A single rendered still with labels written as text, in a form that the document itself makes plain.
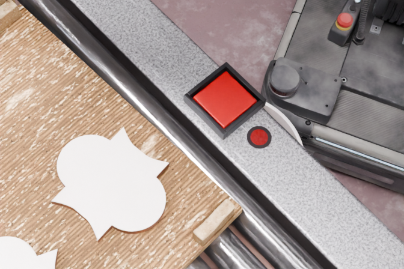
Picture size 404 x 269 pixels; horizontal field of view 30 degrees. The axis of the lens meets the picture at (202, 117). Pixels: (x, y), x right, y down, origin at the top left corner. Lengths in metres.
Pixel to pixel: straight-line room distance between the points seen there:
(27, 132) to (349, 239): 0.41
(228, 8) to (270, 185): 1.27
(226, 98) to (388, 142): 0.84
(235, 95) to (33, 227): 0.30
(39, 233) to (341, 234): 0.36
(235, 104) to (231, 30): 1.17
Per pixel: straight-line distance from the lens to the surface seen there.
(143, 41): 1.03
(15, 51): 1.01
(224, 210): 0.88
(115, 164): 0.91
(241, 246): 0.91
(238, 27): 2.13
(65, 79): 0.98
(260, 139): 0.96
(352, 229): 0.94
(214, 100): 0.97
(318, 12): 1.90
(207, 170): 0.94
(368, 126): 1.77
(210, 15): 2.15
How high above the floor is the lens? 1.79
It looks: 64 degrees down
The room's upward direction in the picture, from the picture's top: 5 degrees clockwise
